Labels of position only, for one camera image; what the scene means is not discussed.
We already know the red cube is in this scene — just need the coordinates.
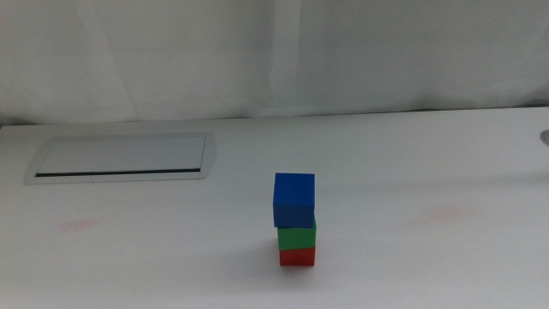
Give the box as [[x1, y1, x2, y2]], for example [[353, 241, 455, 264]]
[[279, 245, 317, 268]]

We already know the green cube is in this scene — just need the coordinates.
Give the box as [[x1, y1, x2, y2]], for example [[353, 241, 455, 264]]
[[276, 217, 318, 251]]

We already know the white fabric backdrop curtain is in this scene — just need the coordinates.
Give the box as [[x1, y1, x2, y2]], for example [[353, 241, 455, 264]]
[[0, 0, 549, 126]]

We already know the silver table cable flap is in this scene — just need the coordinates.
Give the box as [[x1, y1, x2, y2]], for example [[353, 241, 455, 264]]
[[24, 131, 217, 185]]

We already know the blue cube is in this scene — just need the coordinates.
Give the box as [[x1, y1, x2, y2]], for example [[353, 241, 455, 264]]
[[272, 172, 317, 229]]

